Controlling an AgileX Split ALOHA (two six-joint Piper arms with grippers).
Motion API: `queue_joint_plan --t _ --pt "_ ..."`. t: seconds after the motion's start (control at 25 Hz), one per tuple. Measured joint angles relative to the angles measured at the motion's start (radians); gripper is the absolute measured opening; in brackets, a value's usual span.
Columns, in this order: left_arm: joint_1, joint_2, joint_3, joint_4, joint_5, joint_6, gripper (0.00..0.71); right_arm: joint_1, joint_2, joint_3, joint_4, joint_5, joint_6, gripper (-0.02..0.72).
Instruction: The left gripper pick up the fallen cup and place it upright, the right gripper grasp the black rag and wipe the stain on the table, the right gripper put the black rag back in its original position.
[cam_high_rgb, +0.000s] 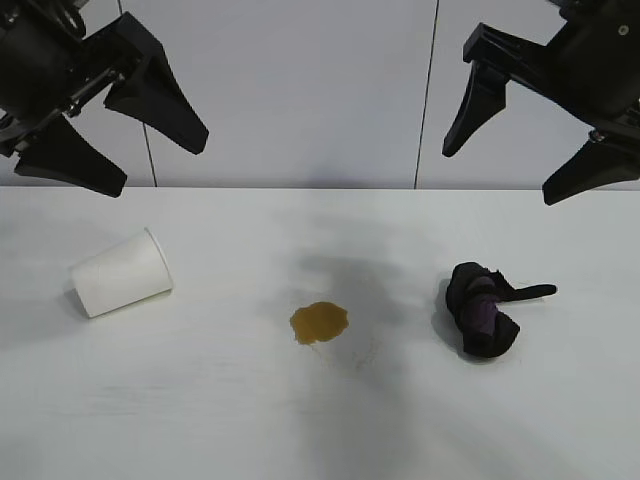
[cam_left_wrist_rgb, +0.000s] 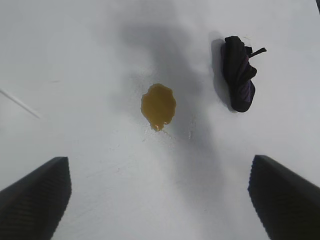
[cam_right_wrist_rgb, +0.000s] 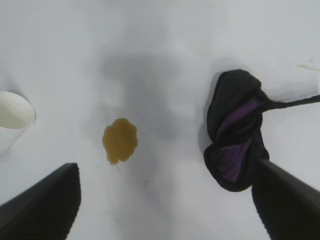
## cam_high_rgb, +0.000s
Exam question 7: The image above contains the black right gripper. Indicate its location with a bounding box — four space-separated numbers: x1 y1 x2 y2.
442 0 640 206

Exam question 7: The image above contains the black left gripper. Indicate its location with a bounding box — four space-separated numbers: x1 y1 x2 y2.
0 0 210 197

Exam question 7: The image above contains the white paper cup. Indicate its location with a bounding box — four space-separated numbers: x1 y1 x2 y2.
69 227 175 319

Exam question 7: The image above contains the black and purple cloth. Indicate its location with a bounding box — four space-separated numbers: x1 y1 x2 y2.
438 261 558 359

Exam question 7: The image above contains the brown liquid spill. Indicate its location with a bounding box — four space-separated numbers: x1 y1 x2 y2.
289 301 350 361

